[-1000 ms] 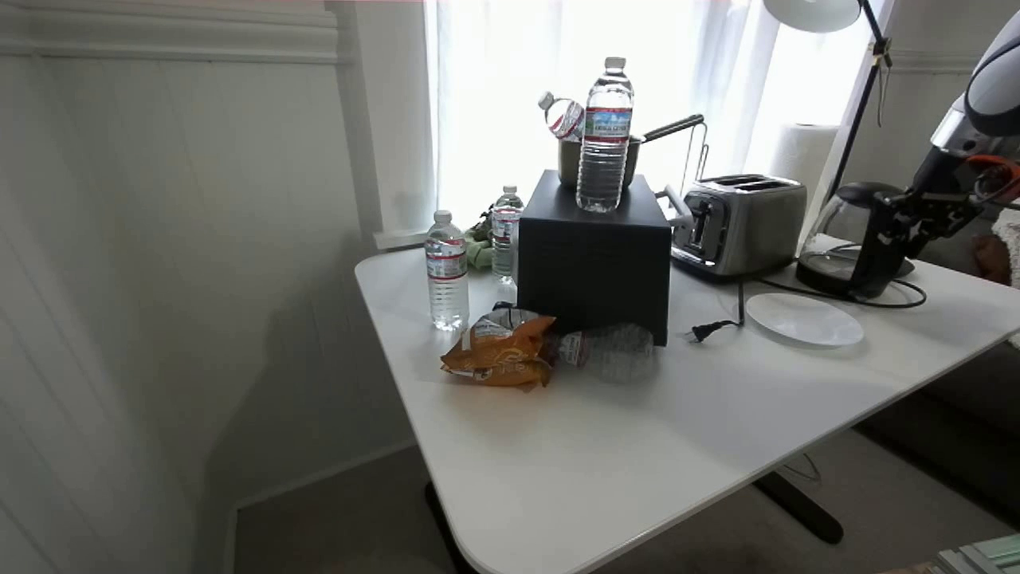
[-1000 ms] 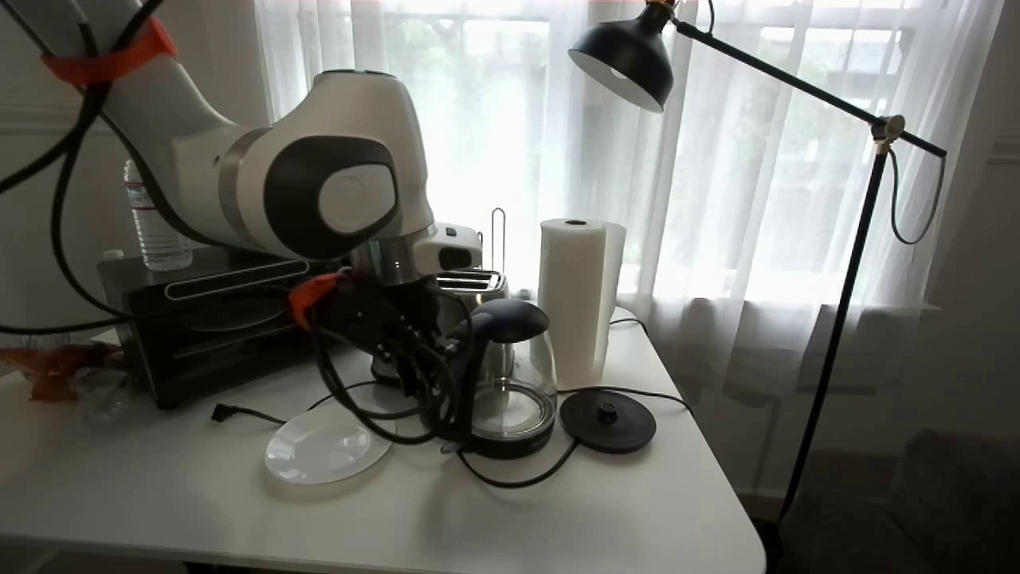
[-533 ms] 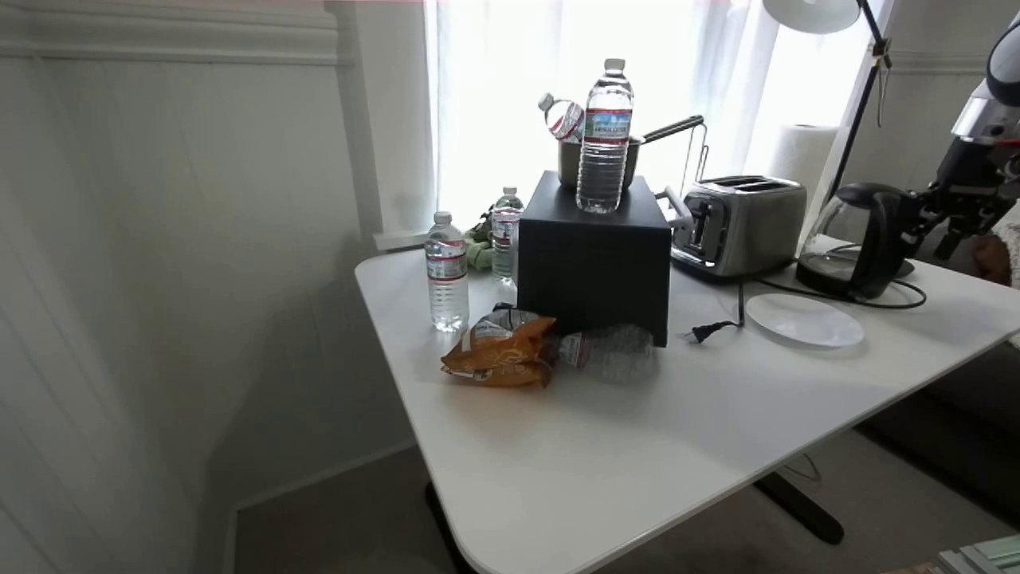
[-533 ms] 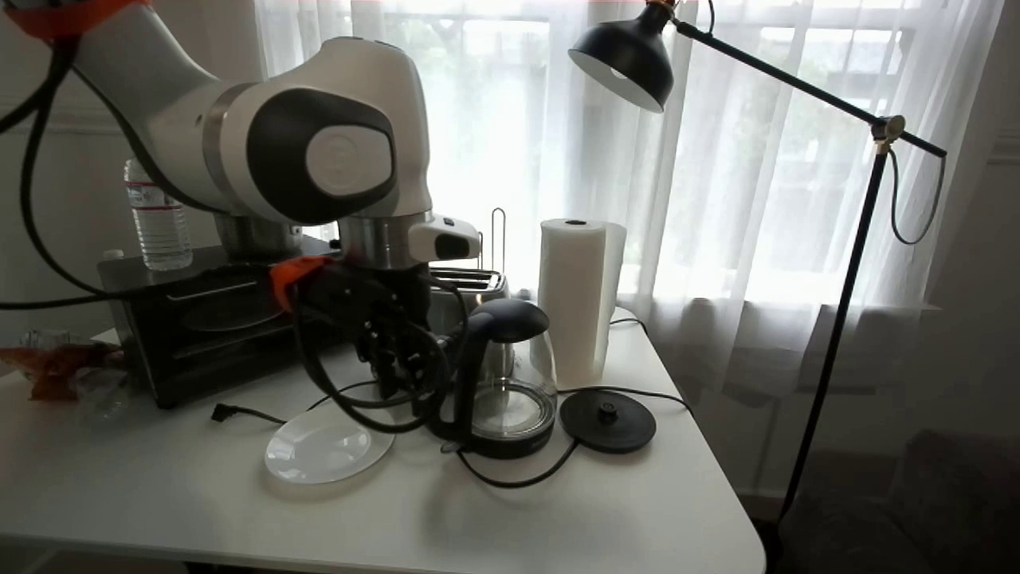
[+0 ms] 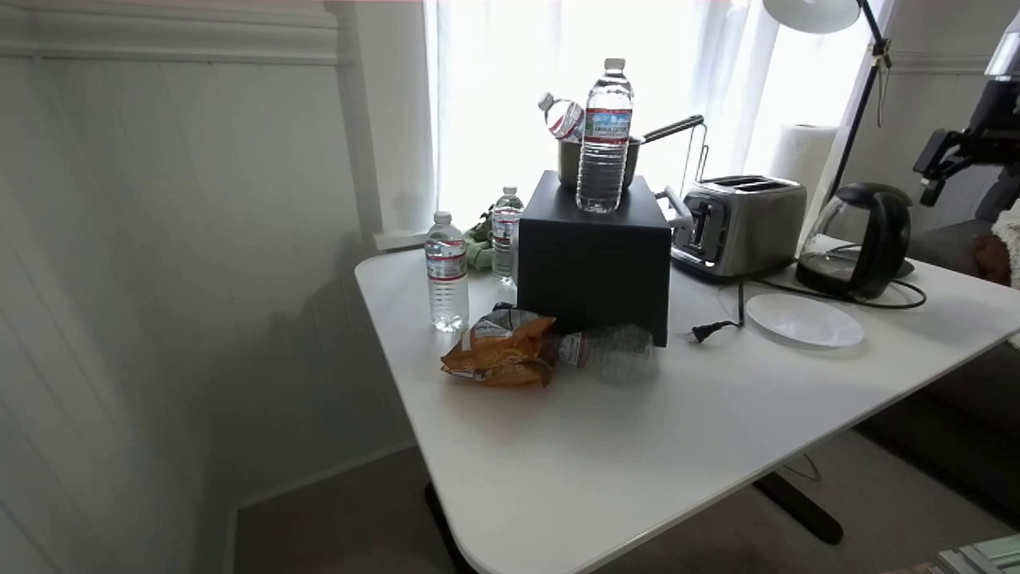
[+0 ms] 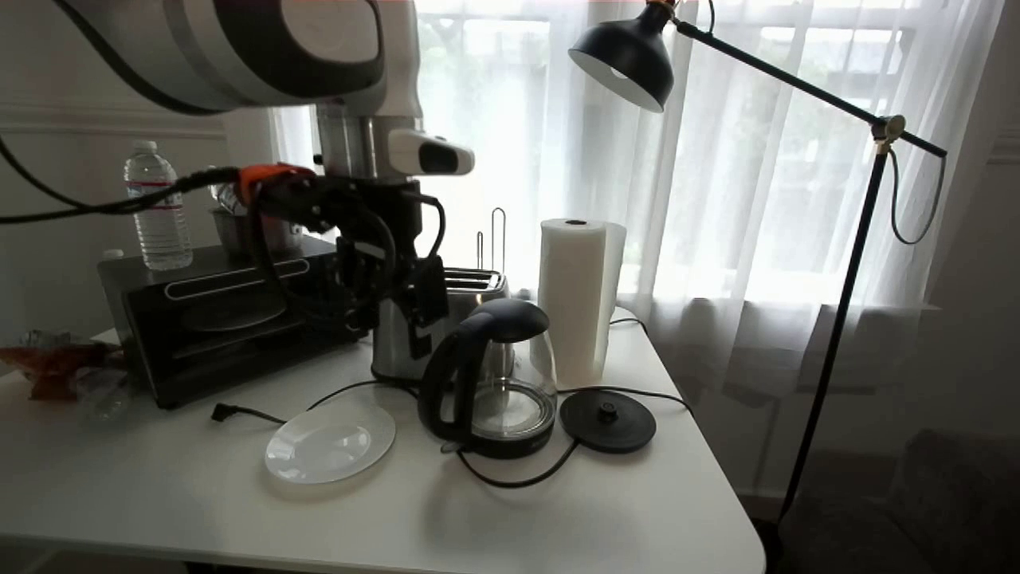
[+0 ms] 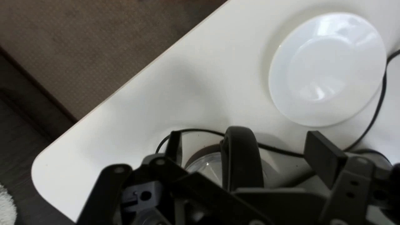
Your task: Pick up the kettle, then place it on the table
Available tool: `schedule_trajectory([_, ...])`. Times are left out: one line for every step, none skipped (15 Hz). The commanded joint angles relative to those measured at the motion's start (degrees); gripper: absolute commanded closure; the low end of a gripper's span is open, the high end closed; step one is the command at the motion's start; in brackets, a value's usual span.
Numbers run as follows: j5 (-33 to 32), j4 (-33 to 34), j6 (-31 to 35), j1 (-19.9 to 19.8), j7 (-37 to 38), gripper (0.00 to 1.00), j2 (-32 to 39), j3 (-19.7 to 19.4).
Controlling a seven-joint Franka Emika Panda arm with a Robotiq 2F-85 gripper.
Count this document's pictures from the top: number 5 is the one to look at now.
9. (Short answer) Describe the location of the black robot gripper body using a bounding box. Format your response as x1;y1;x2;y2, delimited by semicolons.
931;105;999;180

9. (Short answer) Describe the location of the black glass electric kettle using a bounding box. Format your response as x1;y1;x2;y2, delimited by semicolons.
793;180;919;304

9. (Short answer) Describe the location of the white paper towel roll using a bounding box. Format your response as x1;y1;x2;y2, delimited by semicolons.
767;123;845;237

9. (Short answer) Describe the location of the white lamp with black pole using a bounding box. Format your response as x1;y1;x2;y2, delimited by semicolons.
758;0;896;259

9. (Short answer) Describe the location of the white round plate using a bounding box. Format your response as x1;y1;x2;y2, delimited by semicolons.
742;290;871;355

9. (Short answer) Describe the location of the stainless steel toaster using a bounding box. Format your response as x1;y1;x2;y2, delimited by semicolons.
666;172;810;287

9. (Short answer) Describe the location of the tall clear water bottle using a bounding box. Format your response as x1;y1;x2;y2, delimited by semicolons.
573;56;636;216

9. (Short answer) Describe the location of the black cube box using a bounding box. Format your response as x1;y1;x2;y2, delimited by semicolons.
514;165;675;347

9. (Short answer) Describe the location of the black table foot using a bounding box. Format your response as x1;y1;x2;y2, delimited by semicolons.
749;469;846;549

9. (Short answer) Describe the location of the crushed clear plastic bottle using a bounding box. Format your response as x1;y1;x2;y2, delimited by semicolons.
553;322;662;376

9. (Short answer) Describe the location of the water bottle with red label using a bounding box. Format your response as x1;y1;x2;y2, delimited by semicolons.
534;90;589;146

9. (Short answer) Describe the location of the pale green paper sheet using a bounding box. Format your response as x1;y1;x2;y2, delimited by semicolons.
936;530;1020;574

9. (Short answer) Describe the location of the clear water bottle dark label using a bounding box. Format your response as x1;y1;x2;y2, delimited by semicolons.
488;186;527;304

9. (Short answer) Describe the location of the white sheer curtain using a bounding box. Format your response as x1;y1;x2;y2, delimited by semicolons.
420;0;897;240

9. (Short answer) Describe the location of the green crumpled object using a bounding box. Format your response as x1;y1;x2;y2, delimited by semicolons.
463;214;497;274

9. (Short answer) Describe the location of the orange chip bag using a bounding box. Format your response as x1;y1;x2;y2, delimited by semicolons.
439;305;560;393

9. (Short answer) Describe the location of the clear water bottle white label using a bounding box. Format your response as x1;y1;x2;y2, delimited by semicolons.
420;211;471;334

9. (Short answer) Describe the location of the black power cable with plug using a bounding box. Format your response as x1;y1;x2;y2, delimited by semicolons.
689;268;931;347

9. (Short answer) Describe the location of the dark saucepan with black handle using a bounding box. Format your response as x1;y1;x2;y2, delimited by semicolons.
553;113;706;197

